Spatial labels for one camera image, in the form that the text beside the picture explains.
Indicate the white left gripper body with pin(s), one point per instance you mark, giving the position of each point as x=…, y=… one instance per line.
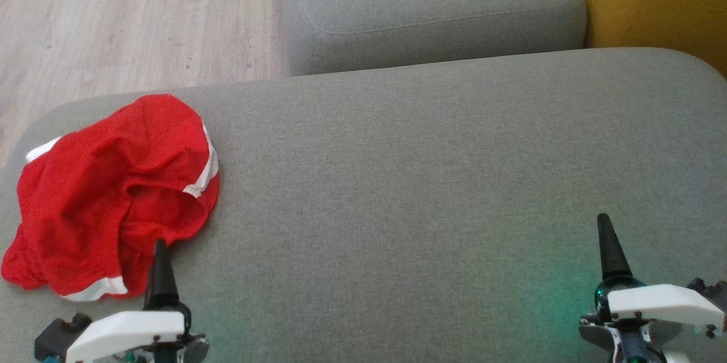
x=130, y=329

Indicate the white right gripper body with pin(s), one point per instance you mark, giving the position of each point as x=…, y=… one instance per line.
x=653, y=303

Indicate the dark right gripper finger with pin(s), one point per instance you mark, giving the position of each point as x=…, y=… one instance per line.
x=613, y=255

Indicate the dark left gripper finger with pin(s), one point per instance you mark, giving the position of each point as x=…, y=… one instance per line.
x=161, y=278

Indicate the red white basketball jersey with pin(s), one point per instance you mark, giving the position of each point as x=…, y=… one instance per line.
x=85, y=192

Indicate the grey fabric sofa seat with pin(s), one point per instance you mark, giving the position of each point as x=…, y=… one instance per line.
x=397, y=181

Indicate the grey fabric sofa cushion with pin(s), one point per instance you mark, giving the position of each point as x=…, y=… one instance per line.
x=426, y=5

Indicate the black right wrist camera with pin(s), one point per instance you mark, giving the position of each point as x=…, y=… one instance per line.
x=707, y=288

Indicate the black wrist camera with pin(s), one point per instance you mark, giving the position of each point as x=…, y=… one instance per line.
x=707, y=288
x=57, y=337

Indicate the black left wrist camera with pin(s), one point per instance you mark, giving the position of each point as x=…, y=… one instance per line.
x=57, y=337

